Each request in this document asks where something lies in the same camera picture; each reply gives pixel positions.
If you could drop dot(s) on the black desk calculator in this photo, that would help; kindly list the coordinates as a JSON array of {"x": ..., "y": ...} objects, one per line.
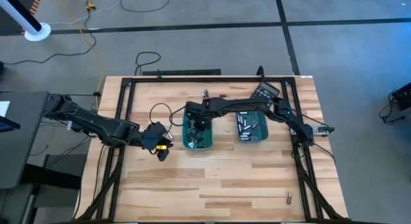
[{"x": 266, "y": 89}]

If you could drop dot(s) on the black aluminium table frame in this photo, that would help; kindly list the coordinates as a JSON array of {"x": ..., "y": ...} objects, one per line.
[{"x": 208, "y": 79}]

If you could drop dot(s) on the white paper sheet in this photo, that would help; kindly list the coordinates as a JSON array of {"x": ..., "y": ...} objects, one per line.
[{"x": 4, "y": 108}]

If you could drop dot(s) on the black desk base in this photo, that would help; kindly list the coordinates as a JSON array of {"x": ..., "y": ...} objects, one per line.
[{"x": 48, "y": 177}]

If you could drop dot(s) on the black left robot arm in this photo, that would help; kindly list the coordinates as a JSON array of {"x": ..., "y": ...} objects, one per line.
[{"x": 96, "y": 124}]

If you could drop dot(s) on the bright teal plastic bin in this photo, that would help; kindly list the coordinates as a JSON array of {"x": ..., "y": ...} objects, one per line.
[{"x": 208, "y": 140}]

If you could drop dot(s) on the grey cabinet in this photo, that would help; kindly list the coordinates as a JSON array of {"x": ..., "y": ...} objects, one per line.
[{"x": 13, "y": 204}]

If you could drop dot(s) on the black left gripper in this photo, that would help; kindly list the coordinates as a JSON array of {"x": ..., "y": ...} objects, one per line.
[{"x": 154, "y": 135}]

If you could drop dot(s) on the dark tablet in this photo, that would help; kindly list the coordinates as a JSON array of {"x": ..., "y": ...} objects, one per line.
[{"x": 8, "y": 125}]

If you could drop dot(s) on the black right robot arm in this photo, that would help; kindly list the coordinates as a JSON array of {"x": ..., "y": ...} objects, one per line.
[{"x": 237, "y": 105}]

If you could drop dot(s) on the black camera bracket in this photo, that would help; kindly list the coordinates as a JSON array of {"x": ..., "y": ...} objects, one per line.
[{"x": 260, "y": 73}]

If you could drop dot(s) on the grey desk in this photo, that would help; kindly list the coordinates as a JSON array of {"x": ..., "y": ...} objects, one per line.
[{"x": 25, "y": 147}]

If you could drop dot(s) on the black power strip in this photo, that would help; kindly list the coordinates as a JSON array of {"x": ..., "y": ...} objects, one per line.
[{"x": 181, "y": 72}]

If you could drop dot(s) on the dusty blue-teal plastic bin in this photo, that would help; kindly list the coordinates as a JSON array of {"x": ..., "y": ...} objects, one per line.
[{"x": 261, "y": 134}]

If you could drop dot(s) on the black equipment box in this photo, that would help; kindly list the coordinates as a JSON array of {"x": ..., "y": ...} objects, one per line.
[{"x": 403, "y": 95}]

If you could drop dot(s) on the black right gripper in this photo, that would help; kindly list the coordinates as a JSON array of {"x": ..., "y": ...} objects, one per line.
[{"x": 199, "y": 115}]

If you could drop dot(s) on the white floor stand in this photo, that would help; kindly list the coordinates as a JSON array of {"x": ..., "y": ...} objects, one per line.
[{"x": 38, "y": 33}]

